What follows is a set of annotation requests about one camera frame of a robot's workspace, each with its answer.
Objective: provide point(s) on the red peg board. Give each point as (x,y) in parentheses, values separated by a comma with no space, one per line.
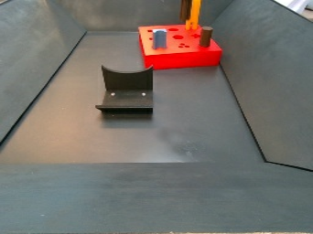
(182,52)

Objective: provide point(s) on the brown cylinder peg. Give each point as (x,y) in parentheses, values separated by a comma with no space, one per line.
(205,36)

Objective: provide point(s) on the yellow peg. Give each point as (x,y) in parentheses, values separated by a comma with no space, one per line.
(193,14)

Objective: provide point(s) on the blue peg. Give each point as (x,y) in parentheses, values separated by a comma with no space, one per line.
(159,38)

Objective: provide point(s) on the brown three prong peg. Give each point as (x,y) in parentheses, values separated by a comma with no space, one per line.
(185,11)

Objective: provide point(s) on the black curved holder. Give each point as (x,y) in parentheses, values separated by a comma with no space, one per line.
(128,90)

